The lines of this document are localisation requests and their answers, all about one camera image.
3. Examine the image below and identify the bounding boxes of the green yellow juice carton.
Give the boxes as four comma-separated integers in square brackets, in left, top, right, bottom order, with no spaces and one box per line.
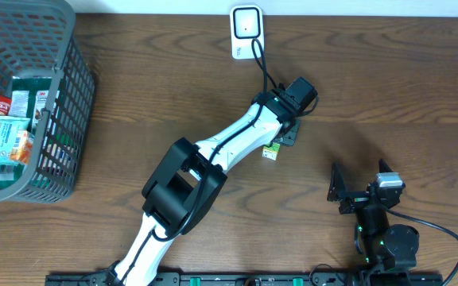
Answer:
[262,142,281,160]

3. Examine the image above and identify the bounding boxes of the small orange box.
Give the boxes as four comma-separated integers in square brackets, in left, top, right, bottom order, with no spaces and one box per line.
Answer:
[10,130,34,165]

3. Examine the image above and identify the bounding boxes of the mint green wipes pack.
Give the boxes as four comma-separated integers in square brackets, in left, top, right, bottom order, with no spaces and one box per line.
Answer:
[0,115,30,166]

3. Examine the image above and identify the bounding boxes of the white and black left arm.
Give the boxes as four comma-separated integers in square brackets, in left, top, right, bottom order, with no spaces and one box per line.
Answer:
[107,88,318,285]

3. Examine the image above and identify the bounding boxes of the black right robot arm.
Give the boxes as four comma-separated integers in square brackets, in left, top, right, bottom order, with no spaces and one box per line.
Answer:
[327,160,419,286]

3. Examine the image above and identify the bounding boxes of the white barcode scanner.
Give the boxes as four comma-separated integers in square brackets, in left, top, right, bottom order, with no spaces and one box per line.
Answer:
[229,5,264,60]

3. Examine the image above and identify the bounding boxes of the green 3M package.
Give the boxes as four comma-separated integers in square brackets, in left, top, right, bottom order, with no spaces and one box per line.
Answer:
[0,78,52,190]

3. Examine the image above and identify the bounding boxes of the dark grey plastic mesh basket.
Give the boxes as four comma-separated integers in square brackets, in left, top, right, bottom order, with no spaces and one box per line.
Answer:
[0,0,96,203]

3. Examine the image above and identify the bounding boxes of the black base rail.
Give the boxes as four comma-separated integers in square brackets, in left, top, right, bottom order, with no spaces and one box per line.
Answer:
[45,270,443,286]

